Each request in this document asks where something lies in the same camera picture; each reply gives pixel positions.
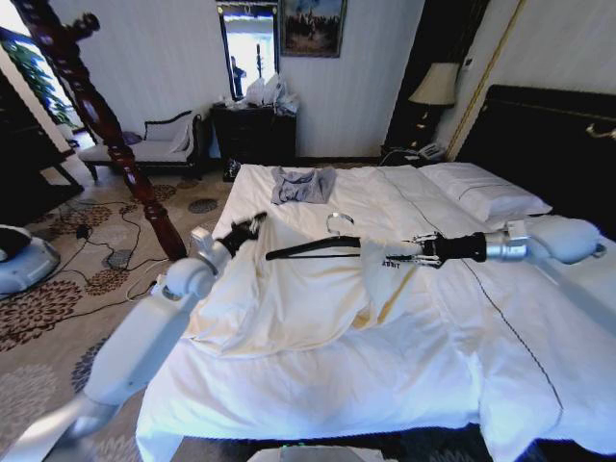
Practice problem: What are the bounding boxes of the dark wooden headboard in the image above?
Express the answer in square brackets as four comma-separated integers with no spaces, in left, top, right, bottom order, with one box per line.
[454,84,616,228]

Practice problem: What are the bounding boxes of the blue grey shirt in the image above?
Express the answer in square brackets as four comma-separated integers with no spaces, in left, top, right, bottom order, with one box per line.
[269,167,338,207]

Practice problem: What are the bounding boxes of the white plastic bags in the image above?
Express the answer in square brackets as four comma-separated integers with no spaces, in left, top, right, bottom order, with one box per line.
[244,72,300,116]

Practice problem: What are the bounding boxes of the black floor cable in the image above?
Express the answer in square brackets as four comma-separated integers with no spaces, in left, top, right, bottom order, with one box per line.
[28,197,170,295]

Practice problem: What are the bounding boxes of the dark framed wall mirror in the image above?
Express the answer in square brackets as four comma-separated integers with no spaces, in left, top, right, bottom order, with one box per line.
[215,0,281,103]

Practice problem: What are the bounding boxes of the white desk telephone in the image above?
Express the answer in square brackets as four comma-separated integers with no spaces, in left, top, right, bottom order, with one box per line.
[418,141,448,161]

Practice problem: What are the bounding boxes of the white chaise longue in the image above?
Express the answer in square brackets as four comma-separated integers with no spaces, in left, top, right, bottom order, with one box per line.
[78,110,205,181]

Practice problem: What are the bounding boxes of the cream white garment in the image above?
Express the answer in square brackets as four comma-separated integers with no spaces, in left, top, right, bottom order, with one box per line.
[186,211,437,358]

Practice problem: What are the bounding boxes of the person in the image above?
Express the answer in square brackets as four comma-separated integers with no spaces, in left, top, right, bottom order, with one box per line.
[229,55,247,98]

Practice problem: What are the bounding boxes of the white pillow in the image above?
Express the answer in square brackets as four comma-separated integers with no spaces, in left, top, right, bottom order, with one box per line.
[420,162,553,223]

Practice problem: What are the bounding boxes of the gold wall trim strip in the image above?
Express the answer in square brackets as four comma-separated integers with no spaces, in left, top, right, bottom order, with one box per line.
[445,0,528,162]

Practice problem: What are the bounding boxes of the cream shade table lamp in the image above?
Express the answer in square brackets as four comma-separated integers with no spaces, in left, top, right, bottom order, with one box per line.
[408,62,460,141]

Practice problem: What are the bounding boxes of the green potted plant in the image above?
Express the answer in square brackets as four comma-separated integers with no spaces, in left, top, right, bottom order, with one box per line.
[0,38,81,134]

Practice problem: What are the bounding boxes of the red wooden coat stand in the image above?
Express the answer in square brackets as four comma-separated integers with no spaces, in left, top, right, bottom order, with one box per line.
[10,0,190,262]

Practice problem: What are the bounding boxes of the white bed duvet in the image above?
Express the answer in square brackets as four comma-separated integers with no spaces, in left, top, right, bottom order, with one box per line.
[135,162,616,462]

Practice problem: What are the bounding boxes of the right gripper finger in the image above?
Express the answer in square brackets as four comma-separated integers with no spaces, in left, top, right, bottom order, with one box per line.
[381,253,442,270]
[400,231,440,246]

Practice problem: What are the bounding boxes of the patterned floral rug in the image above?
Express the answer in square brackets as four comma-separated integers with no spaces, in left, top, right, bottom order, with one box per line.
[0,163,232,462]

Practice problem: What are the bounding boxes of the white floor cable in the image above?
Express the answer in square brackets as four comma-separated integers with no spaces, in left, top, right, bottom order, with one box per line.
[125,257,169,300]

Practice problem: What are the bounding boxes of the dark wooden dresser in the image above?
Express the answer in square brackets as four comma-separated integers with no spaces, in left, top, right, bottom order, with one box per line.
[209,102,298,167]

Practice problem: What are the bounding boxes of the black clothes hanger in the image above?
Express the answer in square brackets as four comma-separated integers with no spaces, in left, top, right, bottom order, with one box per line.
[264,211,369,263]

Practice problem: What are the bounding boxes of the framed painting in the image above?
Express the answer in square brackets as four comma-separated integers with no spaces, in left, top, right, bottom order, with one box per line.
[278,0,348,60]

